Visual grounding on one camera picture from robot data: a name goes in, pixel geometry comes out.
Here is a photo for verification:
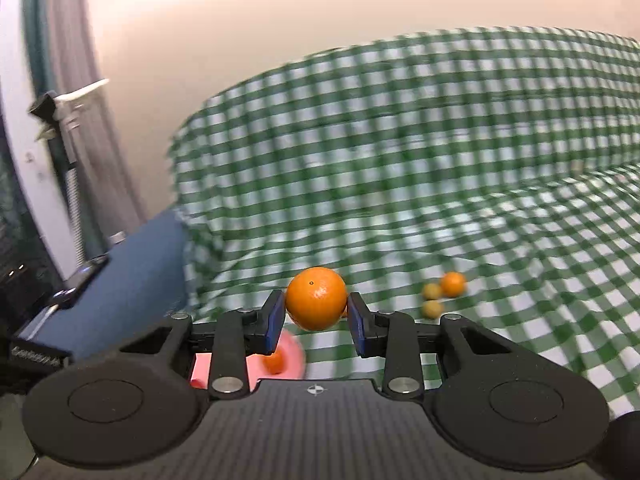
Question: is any green longan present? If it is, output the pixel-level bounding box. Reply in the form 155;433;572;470
422;283;442;301
421;299;445;320

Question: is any small round orange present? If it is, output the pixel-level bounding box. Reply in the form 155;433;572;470
439;272;466;298

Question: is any orange with stem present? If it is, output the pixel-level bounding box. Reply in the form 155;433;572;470
285;266;347;332

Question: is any orange on plate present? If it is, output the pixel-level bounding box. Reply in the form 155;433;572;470
262;349;286;375

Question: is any pink round plate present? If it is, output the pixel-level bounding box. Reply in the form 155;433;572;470
190;330;306;391

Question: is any black smartphone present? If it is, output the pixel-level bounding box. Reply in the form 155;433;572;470
48;254;111;309

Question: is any green white checkered cloth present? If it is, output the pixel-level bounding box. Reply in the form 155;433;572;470
168;27;639;416

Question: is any phone holder stand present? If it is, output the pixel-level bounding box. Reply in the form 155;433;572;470
28;78;110;266

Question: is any grey curtain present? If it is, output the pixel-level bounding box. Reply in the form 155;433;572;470
21;0;146;257

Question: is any white charging cable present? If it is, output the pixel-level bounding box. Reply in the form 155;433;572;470
19;303;59;340

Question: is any white door frame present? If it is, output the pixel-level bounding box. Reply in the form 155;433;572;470
1;0;77;280

